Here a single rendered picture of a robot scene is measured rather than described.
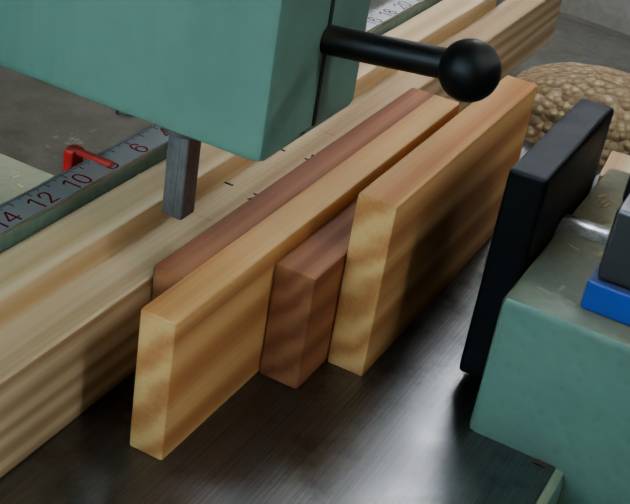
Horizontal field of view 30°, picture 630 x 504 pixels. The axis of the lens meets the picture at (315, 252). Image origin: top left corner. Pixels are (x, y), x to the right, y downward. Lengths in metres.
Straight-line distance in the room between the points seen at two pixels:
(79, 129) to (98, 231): 2.28
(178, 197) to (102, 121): 2.32
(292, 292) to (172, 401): 0.06
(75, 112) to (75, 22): 2.39
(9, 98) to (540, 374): 2.48
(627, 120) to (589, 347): 0.29
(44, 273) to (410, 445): 0.14
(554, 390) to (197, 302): 0.13
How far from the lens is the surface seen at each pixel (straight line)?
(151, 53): 0.39
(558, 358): 0.42
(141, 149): 0.48
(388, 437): 0.44
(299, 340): 0.44
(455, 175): 0.48
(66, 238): 0.43
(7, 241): 0.42
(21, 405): 0.39
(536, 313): 0.42
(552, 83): 0.71
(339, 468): 0.42
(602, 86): 0.71
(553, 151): 0.45
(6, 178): 0.79
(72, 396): 0.42
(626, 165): 0.61
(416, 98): 0.60
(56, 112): 2.79
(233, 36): 0.37
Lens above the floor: 1.17
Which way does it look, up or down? 30 degrees down
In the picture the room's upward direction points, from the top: 10 degrees clockwise
